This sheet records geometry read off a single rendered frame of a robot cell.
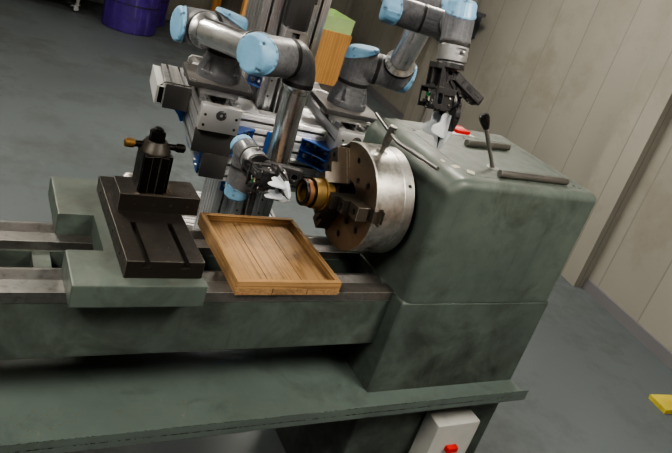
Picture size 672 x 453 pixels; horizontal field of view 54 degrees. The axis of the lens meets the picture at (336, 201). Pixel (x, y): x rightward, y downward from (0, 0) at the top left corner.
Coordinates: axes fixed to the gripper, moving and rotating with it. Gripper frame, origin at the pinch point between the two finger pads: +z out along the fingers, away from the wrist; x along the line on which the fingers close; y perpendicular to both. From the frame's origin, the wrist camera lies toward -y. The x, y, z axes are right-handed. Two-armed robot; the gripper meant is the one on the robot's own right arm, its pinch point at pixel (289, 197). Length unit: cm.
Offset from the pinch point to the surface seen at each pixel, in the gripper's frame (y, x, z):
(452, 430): -68, -66, 26
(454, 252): -45.3, -3.9, 18.8
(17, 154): 44, -107, -255
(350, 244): -19.3, -9.9, 6.4
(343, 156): -17.2, 10.4, -7.9
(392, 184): -24.1, 10.5, 8.8
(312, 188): -6.2, 3.0, -0.5
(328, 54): -302, -71, -556
